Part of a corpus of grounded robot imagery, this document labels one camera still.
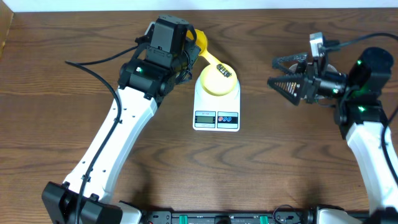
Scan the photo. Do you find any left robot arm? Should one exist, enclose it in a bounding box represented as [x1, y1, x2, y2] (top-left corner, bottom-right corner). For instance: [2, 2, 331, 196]
[42, 15, 200, 223]

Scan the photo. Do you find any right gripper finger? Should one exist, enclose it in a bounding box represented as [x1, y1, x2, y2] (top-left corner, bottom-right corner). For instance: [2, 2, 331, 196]
[272, 52, 308, 73]
[267, 73, 305, 106]

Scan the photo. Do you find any yellow measuring scoop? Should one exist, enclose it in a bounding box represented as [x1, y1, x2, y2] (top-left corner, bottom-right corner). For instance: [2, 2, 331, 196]
[195, 29, 232, 78]

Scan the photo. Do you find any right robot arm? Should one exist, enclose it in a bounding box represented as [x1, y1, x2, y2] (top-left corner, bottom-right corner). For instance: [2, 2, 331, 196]
[267, 47, 397, 223]

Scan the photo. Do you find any pale yellow bowl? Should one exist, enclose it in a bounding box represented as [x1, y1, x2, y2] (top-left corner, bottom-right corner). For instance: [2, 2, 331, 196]
[199, 63, 238, 96]

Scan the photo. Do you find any white digital kitchen scale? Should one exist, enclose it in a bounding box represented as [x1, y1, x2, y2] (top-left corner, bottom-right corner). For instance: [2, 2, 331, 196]
[192, 77, 241, 132]

